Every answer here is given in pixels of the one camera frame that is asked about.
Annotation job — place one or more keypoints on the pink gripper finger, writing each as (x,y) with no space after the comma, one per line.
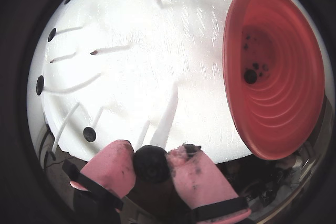
(110,169)
(199,182)

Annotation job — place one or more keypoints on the white foam board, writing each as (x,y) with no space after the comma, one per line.
(157,64)

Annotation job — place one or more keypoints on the red collapsible cup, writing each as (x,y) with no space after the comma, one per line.
(283,103)

